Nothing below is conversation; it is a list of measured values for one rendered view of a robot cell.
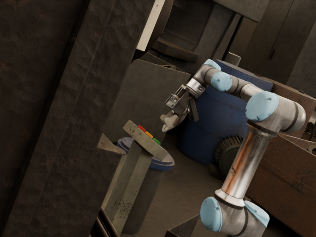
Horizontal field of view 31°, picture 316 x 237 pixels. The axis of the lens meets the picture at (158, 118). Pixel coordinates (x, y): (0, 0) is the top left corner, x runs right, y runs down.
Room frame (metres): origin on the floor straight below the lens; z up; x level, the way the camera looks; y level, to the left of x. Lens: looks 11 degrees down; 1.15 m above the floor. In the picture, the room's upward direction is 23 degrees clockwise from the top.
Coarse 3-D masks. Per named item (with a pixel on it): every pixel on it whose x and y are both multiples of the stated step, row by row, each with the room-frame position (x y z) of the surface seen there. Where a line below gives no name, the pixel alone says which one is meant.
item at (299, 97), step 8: (272, 80) 5.46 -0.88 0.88; (272, 88) 5.13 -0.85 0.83; (280, 88) 5.09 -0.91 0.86; (288, 88) 5.24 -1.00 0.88; (288, 96) 5.07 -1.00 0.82; (296, 96) 5.07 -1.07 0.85; (304, 96) 5.10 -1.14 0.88; (304, 104) 5.10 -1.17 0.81; (312, 104) 5.17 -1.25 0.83; (312, 112) 5.25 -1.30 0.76; (304, 128) 5.24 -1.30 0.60; (296, 136) 5.16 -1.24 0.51
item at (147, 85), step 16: (144, 64) 3.92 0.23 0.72; (160, 64) 4.50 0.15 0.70; (128, 80) 3.85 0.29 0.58; (144, 80) 3.96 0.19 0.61; (160, 80) 4.08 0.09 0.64; (176, 80) 4.20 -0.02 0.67; (128, 96) 3.89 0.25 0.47; (144, 96) 4.01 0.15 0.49; (160, 96) 4.13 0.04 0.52; (112, 112) 3.83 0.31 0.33; (128, 112) 3.94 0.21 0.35; (144, 112) 4.06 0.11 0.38; (160, 112) 4.18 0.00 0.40; (112, 128) 3.87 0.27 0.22; (144, 128) 4.11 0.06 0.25; (160, 128) 4.23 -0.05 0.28; (160, 144) 4.29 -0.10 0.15
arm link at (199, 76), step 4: (208, 60) 2.40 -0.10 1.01; (204, 64) 2.40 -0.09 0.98; (208, 64) 2.38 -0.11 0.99; (212, 64) 2.38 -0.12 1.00; (216, 64) 2.38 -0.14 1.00; (200, 68) 2.40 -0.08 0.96; (204, 68) 2.38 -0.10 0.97; (208, 68) 2.36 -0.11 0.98; (216, 68) 2.38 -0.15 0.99; (220, 68) 2.40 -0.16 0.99; (200, 72) 2.38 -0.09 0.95; (204, 72) 2.36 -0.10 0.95; (196, 76) 2.38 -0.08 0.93; (200, 76) 2.37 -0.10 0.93; (196, 80) 2.43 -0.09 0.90; (200, 80) 2.36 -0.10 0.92; (204, 80) 2.36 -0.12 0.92; (204, 84) 2.37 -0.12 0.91
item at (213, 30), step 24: (192, 0) 5.50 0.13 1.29; (216, 0) 4.88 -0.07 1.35; (240, 0) 5.16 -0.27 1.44; (264, 0) 5.46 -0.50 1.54; (168, 24) 5.60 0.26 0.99; (192, 24) 5.44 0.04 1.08; (216, 24) 5.49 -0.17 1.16; (168, 48) 4.92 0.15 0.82; (192, 48) 5.36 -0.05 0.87; (216, 48) 5.60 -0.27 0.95; (192, 72) 5.44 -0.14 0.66
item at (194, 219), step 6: (198, 216) 1.31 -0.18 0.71; (186, 222) 1.23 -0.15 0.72; (192, 222) 1.28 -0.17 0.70; (174, 228) 1.16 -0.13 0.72; (180, 228) 1.20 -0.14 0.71; (186, 228) 1.25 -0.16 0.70; (192, 228) 1.30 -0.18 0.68; (168, 234) 1.12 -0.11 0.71; (174, 234) 1.12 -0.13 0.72; (180, 234) 1.22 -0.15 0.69; (186, 234) 1.27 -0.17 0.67
